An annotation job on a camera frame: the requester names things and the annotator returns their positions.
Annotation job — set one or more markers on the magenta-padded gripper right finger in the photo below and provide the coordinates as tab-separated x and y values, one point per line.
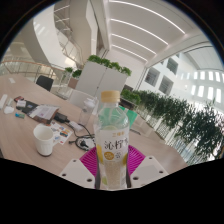
137	160

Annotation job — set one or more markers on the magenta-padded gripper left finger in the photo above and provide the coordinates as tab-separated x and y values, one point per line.
87	163

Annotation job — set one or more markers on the clear yellow-capped drink bottle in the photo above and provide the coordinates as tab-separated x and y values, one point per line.
111	143

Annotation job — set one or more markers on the colourful sticker sheet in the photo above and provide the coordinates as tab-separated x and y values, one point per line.
62	133

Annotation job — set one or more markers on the white plug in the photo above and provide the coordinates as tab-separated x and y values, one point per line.
75	125

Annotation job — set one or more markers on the white cup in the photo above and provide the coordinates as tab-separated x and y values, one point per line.
44	140

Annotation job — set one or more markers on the clear shaker bottle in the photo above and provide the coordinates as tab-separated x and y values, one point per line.
86	113

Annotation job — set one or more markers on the black power adapter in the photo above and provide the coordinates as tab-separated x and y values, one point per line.
61	117

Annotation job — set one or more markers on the tall green plant hedge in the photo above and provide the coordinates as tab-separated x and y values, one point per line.
186	123

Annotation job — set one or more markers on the green plants in planter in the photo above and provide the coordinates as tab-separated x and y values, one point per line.
130	96

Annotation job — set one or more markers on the white chair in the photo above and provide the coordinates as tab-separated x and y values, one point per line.
78	98

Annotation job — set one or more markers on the grey paper booklet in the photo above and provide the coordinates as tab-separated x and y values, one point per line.
45	112

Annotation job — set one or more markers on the flat black tablet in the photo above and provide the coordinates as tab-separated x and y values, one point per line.
29	106

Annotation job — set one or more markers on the tall white cabinet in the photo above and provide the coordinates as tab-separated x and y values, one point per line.
100	81

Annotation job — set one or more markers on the small teal stick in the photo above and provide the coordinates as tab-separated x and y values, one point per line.
19	115

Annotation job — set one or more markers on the small potted green plants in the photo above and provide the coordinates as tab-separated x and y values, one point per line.
76	73

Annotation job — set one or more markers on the small white pouch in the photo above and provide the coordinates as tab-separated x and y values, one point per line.
8	109

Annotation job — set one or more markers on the low green leafy plants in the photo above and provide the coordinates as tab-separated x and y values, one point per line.
110	63

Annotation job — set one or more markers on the long white device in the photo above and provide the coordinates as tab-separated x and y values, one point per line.
3	101

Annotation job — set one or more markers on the glass balustrade railing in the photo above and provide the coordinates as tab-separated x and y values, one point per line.
30	70

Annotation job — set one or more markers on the ceiling light strips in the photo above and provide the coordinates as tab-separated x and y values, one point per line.
140	28

